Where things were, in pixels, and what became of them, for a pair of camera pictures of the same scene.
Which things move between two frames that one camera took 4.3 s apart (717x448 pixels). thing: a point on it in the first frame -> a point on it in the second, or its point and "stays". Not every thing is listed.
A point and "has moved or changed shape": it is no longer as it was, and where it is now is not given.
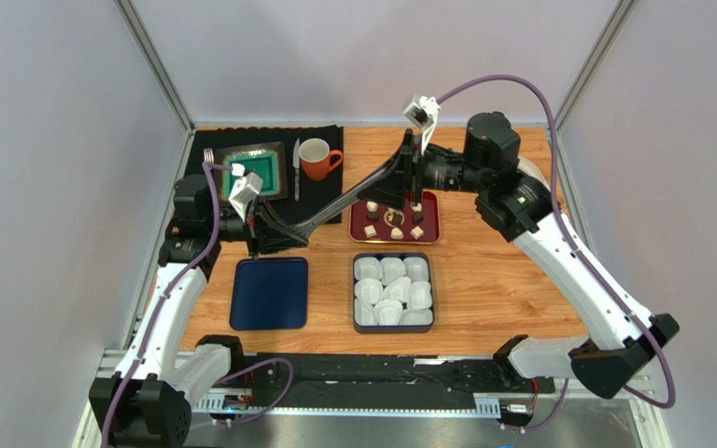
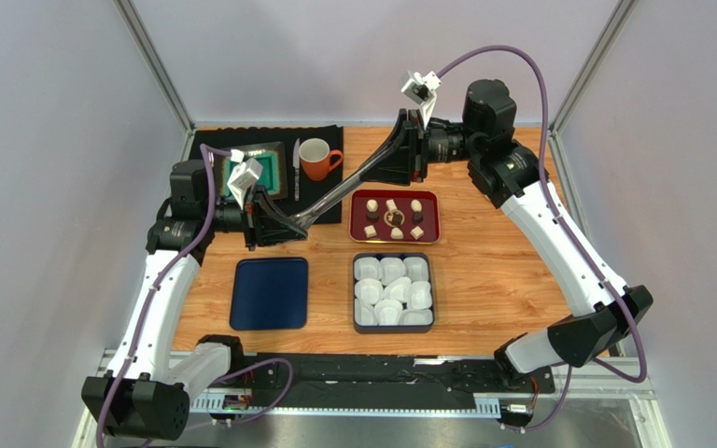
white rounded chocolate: [397, 233] stays
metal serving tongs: [301, 230] has moved or changed shape
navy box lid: [269, 294] stays
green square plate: [267, 161] stays
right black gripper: [410, 172] -> [412, 147]
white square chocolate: [417, 232] stays
